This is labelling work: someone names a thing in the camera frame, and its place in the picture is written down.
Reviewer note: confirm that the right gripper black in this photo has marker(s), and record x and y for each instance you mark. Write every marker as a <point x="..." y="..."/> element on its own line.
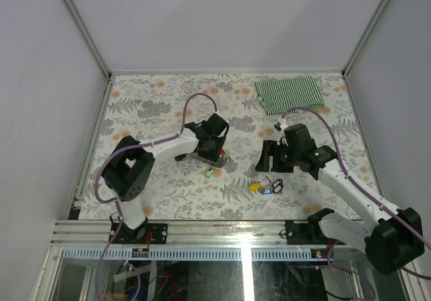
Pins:
<point x="269" y="149"/>

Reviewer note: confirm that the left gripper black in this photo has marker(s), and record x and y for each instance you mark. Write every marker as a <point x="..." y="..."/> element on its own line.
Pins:
<point x="213" y="156"/>

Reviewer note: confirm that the metal key holder red handle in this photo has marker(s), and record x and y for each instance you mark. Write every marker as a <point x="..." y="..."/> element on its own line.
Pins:
<point x="219" y="163"/>

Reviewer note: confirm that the black head key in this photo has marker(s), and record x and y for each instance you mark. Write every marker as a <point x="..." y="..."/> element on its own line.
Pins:
<point x="180" y="157"/>

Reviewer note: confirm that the green key tag with key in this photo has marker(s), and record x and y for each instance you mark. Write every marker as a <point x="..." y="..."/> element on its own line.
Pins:
<point x="209" y="173"/>

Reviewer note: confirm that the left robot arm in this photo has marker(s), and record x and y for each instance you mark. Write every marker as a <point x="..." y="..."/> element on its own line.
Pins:
<point x="131" y="163"/>

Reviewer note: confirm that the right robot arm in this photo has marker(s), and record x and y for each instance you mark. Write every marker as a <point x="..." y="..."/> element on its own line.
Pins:
<point x="390" y="237"/>

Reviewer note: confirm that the silver key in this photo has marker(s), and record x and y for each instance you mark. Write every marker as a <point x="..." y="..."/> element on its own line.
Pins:
<point x="269" y="182"/>

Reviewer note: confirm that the black key tag upper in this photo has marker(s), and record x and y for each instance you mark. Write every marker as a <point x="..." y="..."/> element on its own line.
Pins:
<point x="277" y="183"/>

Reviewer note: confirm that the black key tag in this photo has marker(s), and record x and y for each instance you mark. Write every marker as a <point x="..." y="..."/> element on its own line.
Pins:
<point x="277" y="189"/>
<point x="277" y="183"/>

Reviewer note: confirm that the black key tag lower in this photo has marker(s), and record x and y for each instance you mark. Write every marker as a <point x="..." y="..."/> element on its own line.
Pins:
<point x="277" y="189"/>

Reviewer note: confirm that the yellow key tag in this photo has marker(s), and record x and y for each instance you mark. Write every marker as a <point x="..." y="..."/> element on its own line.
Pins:
<point x="255" y="187"/>

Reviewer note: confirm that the blue key tag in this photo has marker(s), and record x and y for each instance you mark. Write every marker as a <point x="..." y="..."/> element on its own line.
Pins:
<point x="267" y="191"/>

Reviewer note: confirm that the green white striped cloth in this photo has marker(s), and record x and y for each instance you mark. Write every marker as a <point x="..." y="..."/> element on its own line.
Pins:
<point x="279" y="95"/>

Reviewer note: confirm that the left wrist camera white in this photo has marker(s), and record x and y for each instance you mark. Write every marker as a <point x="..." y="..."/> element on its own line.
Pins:
<point x="220" y="124"/>

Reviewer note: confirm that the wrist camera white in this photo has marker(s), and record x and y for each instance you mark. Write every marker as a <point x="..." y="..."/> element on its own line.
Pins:
<point x="220" y="124"/>
<point x="280" y="126"/>

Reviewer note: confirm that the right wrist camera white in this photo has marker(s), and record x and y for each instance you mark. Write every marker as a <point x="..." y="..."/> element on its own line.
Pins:
<point x="280" y="126"/>

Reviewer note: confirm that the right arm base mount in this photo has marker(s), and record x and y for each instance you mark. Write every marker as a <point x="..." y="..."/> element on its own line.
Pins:
<point x="307" y="232"/>

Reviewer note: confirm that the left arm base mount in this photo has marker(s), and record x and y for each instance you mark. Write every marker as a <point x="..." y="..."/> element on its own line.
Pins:
<point x="147" y="233"/>

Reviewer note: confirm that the white slotted cable duct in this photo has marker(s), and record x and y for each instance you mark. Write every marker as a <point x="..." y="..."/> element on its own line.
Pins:
<point x="194" y="254"/>

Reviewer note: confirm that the aluminium front rail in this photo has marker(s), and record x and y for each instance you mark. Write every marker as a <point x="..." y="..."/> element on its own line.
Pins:
<point x="181" y="233"/>

